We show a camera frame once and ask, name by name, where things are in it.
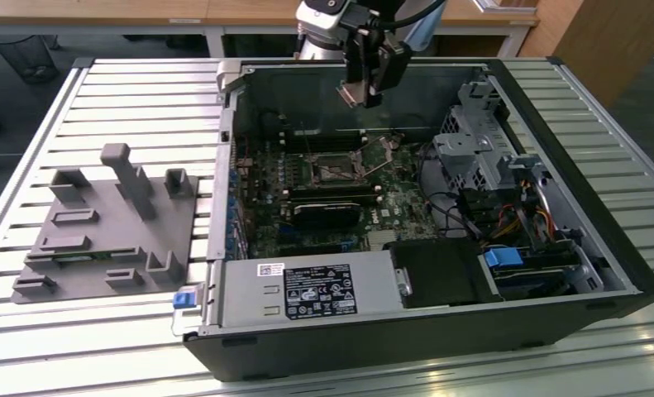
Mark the green motherboard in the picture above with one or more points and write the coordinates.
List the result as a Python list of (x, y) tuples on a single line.
[(393, 207)]

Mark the wooden desk white frame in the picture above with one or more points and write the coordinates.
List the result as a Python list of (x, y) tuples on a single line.
[(139, 10)]

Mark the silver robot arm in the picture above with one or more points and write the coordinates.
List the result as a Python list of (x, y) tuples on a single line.
[(321, 47)]

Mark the wooden cabinet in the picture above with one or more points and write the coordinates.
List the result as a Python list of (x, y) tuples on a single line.
[(608, 41)]

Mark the white paper stack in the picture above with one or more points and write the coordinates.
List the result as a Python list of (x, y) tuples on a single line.
[(497, 4)]

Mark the RAM slot white clips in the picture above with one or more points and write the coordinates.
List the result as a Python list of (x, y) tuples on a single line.
[(331, 132), (331, 142)]

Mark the black graphics card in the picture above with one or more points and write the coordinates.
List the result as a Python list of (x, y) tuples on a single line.
[(326, 217)]

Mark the green RAM stick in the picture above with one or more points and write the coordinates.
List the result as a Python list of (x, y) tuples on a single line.
[(84, 258)]

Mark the silver power supply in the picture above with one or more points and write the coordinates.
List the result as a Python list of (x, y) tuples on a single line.
[(249, 289)]

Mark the silver chipset heatsink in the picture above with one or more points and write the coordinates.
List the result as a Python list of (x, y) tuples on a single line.
[(382, 240)]

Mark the blue case latch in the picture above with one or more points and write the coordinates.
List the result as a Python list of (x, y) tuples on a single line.
[(183, 300)]

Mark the CPU socket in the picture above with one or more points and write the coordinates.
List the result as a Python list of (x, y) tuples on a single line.
[(334, 171)]

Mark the silver metal drive cage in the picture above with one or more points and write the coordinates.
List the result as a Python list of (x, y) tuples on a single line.
[(470, 165)]

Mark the black expansion slot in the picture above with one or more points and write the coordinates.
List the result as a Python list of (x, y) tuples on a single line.
[(310, 249)]

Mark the grey parts rack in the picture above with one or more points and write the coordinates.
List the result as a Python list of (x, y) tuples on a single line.
[(106, 248)]

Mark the hard disk in blue carrier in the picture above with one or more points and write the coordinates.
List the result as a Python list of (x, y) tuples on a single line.
[(504, 258)]

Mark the black open PC case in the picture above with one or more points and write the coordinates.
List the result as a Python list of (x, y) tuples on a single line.
[(359, 355)]

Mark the silver CPU green edge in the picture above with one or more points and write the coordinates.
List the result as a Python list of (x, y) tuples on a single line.
[(347, 96)]

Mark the black mesh waste bin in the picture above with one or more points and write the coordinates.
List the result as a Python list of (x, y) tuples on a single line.
[(26, 58)]

